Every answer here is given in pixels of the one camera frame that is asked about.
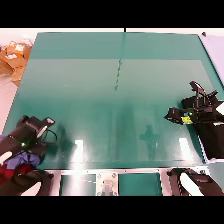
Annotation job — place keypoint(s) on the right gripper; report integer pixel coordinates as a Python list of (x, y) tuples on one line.
[(181, 116)]

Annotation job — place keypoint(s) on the purple T-shirt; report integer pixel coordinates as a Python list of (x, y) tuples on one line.
[(18, 160)]

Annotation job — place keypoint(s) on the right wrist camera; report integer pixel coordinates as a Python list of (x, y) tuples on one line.
[(200, 95)]

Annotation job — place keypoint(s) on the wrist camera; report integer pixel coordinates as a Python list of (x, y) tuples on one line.
[(42, 125), (200, 95)]

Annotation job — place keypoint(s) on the brown cardboard boxes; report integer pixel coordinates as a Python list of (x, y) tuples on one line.
[(13, 58)]

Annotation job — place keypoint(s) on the silver frame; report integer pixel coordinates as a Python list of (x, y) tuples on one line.
[(106, 180)]

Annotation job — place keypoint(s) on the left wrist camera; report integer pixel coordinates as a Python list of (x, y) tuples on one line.
[(42, 125)]

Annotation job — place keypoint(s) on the black garment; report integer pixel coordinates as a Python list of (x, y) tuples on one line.
[(213, 140)]

